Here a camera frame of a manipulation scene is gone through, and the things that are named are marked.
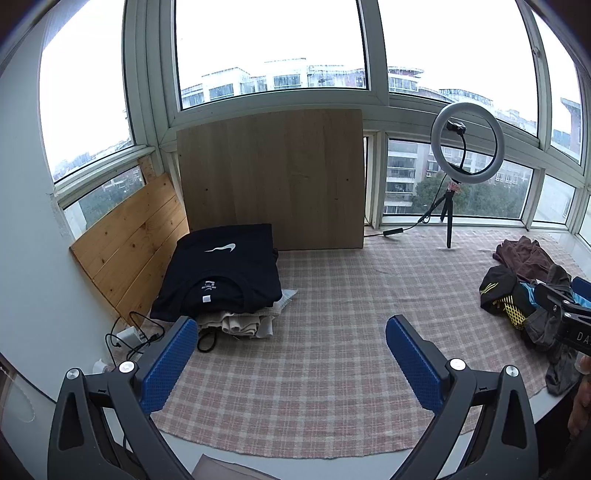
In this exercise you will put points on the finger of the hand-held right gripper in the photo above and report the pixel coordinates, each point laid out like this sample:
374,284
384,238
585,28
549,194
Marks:
551,295

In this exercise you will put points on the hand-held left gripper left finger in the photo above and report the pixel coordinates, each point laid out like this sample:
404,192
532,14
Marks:
168,364

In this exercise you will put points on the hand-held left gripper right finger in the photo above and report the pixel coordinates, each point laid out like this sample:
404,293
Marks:
411,364

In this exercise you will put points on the grey shirt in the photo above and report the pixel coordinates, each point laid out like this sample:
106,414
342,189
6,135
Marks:
561,369

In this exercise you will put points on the beige folded clothes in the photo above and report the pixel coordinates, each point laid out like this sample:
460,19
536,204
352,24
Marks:
240,325

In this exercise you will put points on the person's right hand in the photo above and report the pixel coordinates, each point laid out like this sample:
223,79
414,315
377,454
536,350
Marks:
582,410

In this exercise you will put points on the blue garment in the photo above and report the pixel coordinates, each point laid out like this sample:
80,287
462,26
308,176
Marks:
528,295

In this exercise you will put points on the brown garment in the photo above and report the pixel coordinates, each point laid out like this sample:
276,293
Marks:
521,258

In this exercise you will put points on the white power strip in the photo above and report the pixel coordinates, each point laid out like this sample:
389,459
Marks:
130,336

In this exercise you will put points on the black and yellow garment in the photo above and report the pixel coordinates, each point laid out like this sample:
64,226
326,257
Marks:
496,286

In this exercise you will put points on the pink plaid mat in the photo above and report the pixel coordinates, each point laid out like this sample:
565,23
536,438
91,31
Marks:
323,323

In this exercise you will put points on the dark navy folded shirt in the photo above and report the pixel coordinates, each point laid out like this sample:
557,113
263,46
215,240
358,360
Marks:
221,272

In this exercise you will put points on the pine wood panel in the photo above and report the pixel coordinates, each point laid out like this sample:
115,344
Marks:
134,240

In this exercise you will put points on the black tripod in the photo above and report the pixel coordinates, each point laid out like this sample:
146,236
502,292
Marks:
449,217

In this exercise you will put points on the white folded cloth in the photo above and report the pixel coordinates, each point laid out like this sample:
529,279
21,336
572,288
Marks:
284,300

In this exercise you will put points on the black phone holder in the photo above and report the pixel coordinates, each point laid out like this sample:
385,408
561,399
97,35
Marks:
456,125

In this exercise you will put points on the light plywood board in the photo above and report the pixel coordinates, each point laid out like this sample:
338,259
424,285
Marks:
277,184

